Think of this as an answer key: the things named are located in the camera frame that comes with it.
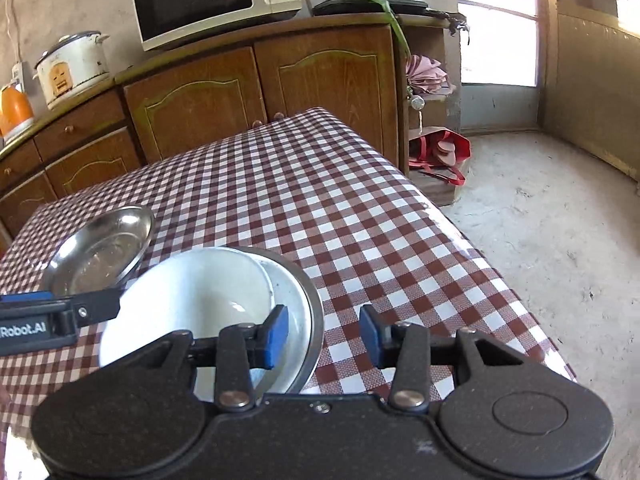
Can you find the red shopping bag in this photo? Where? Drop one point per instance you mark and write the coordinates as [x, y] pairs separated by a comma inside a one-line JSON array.
[[450, 145]]

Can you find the deep steel bowl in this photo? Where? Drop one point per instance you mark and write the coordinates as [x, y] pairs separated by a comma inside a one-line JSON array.
[[314, 325]]

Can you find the grey metal door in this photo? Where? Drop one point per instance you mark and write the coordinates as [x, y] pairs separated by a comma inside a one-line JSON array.
[[500, 105]]

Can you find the cream microwave oven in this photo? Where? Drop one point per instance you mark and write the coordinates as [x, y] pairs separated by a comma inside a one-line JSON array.
[[200, 0]]

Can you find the black electric griddle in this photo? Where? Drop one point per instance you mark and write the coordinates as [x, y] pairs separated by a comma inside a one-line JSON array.
[[360, 7]]

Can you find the brown white checkered tablecloth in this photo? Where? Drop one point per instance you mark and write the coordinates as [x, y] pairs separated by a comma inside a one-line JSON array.
[[375, 220]]

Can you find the white wall socket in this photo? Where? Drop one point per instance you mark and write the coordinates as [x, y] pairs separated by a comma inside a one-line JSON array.
[[18, 76]]

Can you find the green onion stalks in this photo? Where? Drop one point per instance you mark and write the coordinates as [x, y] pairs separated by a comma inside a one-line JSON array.
[[397, 30]]

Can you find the orange electric kettle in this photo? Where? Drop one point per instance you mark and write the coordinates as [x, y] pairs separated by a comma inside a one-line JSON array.
[[15, 110]]

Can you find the white rice cooker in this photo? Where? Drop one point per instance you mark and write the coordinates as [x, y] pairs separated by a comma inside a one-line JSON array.
[[70, 70]]

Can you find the cardboard box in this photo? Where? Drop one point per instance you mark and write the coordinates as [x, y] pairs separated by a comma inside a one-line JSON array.
[[445, 192]]

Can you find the pink folded umbrella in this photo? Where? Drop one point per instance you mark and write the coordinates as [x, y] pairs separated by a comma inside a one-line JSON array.
[[425, 72]]

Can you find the large steel plate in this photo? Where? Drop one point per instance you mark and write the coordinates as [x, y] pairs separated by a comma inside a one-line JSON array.
[[150, 230]]

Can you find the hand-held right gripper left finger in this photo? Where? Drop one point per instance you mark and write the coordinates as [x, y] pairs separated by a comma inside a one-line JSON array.
[[277, 335]]

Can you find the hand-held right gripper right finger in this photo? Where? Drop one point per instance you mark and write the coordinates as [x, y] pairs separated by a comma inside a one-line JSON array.
[[369, 335]]

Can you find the long wooden kitchen cabinet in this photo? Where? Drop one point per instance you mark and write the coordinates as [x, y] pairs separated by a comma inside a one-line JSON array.
[[200, 100]]

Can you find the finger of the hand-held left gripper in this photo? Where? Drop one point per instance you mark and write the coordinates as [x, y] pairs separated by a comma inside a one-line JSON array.
[[95, 307]]

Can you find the small blue patterned bowl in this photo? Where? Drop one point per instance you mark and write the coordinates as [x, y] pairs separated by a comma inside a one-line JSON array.
[[190, 300]]

